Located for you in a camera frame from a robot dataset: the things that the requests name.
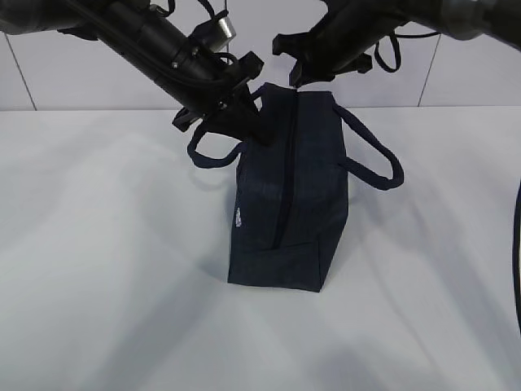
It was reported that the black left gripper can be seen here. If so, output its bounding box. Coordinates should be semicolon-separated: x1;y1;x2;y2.
173;51;274;145

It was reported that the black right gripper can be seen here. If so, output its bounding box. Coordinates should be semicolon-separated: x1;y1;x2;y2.
272;0;407;86

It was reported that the dark navy fabric bag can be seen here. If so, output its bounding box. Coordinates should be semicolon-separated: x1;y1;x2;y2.
187;83;404;292

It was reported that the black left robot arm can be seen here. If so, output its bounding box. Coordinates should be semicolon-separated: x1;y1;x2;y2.
1;1;274;144

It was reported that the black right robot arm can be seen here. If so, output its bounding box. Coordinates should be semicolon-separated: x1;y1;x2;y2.
272;0;520;88

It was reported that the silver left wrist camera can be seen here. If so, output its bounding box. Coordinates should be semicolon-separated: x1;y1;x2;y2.
208;10;236;51

